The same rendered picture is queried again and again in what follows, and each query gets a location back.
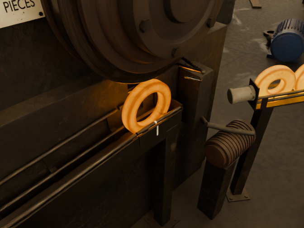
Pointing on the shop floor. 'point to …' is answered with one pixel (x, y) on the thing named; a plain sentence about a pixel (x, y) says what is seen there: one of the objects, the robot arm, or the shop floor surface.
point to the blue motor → (287, 41)
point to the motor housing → (221, 165)
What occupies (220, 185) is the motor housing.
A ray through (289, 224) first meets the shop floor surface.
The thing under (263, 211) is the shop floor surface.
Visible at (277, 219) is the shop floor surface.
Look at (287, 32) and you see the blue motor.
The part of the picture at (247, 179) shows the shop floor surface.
